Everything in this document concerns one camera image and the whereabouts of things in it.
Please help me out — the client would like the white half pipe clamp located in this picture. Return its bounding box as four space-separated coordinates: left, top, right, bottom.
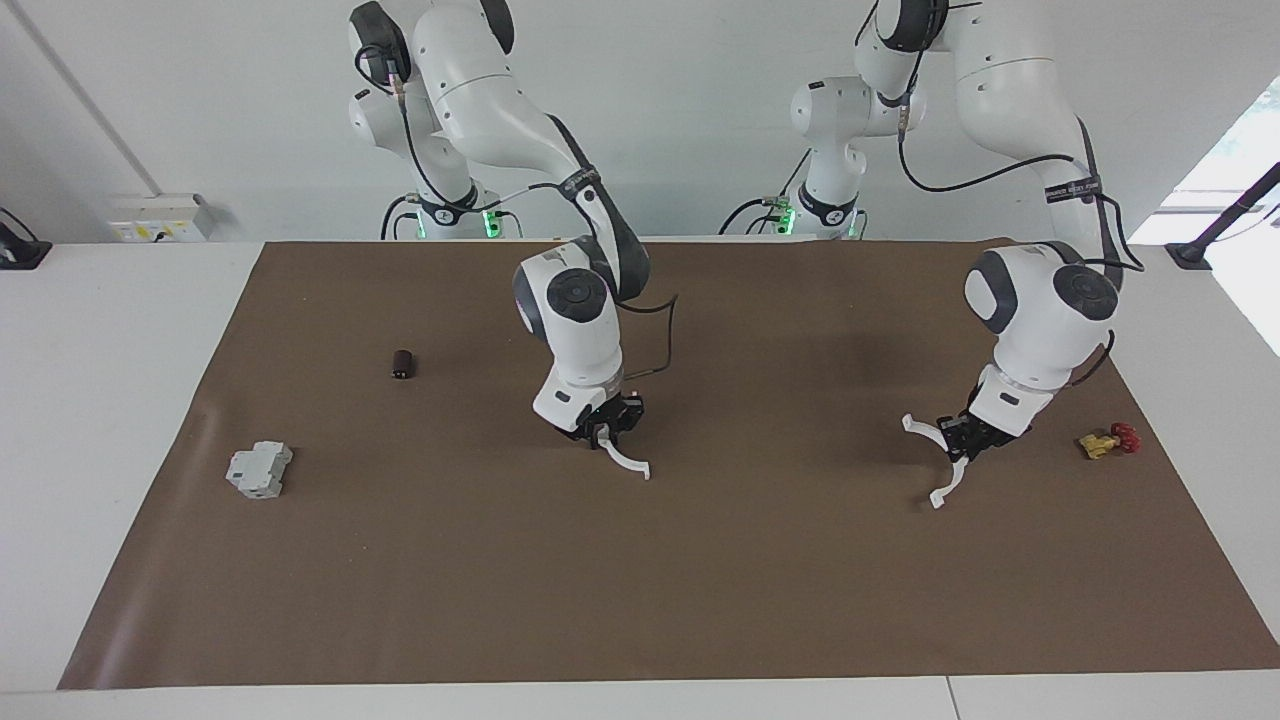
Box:
596 425 653 482
902 413 976 510

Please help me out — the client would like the red and yellow valve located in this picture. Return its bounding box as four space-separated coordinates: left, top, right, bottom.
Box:
1078 422 1141 461

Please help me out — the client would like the brown table mat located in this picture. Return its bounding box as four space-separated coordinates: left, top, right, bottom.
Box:
57 240 1280 691

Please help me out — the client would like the black stand with pole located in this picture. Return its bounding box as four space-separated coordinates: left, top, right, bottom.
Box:
1165 160 1280 271

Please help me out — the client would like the grey circuit breaker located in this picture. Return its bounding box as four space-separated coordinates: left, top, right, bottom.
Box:
225 441 294 500

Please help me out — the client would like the black stand base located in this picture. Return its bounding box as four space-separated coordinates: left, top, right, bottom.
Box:
0 207 53 271

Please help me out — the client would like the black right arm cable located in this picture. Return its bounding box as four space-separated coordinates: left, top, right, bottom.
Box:
355 45 681 381

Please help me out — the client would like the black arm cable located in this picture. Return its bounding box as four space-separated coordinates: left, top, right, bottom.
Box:
355 45 681 381
895 100 1146 386

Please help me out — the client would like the black base cable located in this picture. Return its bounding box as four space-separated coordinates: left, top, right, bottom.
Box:
380 195 421 241
720 195 791 236

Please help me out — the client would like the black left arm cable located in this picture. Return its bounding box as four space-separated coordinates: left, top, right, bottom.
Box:
895 100 1146 386

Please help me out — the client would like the white wall socket box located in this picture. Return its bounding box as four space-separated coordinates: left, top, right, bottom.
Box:
108 193 216 244

